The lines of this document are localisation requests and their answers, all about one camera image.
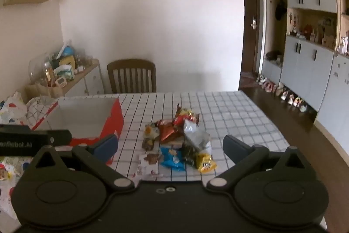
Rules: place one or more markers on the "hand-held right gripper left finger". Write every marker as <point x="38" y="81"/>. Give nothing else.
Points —
<point x="106" y="145"/>

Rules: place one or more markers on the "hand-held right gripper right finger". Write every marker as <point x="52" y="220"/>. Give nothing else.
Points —
<point x="234" y="146"/>

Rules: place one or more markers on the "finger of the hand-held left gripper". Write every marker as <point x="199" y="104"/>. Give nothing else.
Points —
<point x="61" y="137"/>

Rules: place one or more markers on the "red cardboard box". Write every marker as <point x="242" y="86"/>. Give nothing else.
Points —
<point x="114" y="123"/>

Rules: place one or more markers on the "clear plastic snack packet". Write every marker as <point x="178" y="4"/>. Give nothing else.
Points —
<point x="195" y="134"/>

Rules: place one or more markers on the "brown cake packet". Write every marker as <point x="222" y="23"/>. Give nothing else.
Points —
<point x="148" y="143"/>

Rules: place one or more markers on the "dark snack packet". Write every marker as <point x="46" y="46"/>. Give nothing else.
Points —
<point x="190" y="155"/>

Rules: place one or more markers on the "white brownie snack packet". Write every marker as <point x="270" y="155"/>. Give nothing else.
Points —
<point x="148" y="164"/>

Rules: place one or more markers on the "orange-red snack packet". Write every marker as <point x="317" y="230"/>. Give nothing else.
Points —
<point x="186" y="115"/>

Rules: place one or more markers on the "red-brown snack packet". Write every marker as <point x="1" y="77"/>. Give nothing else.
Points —
<point x="167" y="130"/>

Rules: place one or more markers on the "blue snack packet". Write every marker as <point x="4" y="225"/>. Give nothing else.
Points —
<point x="171" y="160"/>

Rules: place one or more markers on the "colourful printed cloth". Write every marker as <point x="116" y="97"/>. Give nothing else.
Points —
<point x="13" y="110"/>

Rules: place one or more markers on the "tan cardboard box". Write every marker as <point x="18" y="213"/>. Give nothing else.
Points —
<point x="43" y="89"/>

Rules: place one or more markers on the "white kitchen timer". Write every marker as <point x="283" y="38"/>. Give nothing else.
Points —
<point x="60" y="82"/>

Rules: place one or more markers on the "white sideboard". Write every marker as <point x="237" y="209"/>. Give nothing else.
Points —
<point x="92" y="83"/>

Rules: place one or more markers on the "orange drink bottle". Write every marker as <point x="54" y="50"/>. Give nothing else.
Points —
<point x="49" y="74"/>

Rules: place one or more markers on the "green-white tissue pack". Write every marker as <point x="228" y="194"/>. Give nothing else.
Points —
<point x="64" y="72"/>

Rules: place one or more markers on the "patterned door rug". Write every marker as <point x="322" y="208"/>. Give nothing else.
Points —
<point x="246" y="80"/>

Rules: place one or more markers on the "row of shoes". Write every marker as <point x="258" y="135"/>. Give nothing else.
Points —
<point x="283" y="95"/>

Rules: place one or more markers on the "wooden chair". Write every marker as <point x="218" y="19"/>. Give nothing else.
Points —
<point x="131" y="74"/>

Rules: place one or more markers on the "clear glass dome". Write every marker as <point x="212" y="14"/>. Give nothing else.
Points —
<point x="36" y="66"/>

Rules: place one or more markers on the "yellow box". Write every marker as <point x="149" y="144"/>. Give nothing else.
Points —
<point x="66" y="61"/>

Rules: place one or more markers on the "blue container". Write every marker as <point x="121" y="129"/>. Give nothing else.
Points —
<point x="68" y="51"/>

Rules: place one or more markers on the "group of shelf ornaments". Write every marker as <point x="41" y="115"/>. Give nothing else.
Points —
<point x="310" y="31"/>

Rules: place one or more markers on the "brown door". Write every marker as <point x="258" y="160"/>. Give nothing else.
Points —
<point x="249" y="3"/>

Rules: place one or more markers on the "black hanging bag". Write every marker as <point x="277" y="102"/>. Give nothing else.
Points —
<point x="280" y="10"/>

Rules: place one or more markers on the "white wall cabinet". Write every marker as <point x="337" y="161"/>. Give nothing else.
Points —
<point x="308" y="72"/>

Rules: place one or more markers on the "wooden wall shelf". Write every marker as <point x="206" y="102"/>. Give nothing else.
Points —
<point x="27" y="1"/>

